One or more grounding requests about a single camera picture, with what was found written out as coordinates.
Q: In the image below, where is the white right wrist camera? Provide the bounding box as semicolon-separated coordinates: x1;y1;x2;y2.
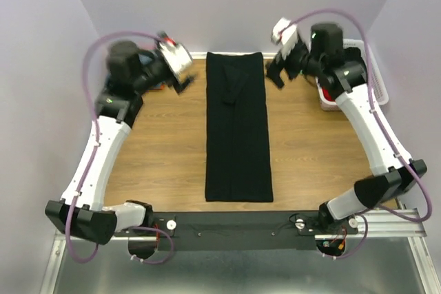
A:
271;17;298;59

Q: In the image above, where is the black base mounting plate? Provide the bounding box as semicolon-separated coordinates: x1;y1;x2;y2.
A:
127;211;358;262

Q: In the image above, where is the aluminium frame rail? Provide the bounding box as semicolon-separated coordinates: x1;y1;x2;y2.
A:
41;210;440;293

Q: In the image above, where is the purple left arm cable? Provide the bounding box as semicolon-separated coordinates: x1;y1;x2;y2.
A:
65;30;175;265

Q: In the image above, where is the red t-shirt in basket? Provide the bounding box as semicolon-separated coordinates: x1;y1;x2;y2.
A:
321;87;335;103

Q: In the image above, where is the folded blue t-shirt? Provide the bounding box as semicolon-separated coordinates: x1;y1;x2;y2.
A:
104;76;118;90

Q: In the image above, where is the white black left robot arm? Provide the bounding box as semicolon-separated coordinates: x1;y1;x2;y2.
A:
45;38;195;245

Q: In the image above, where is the white plastic laundry basket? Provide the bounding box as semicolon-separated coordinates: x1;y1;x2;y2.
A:
315;38;389;112

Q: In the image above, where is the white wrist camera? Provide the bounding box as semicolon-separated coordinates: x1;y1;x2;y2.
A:
158;32;193;81
271;17;298;59

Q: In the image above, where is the black t-shirt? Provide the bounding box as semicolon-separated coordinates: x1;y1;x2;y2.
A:
205;52;274;202

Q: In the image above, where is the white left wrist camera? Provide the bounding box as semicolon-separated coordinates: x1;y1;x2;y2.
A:
158;32;193;81

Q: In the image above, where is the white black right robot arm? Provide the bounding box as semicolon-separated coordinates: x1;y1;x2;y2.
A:
267;18;427;229

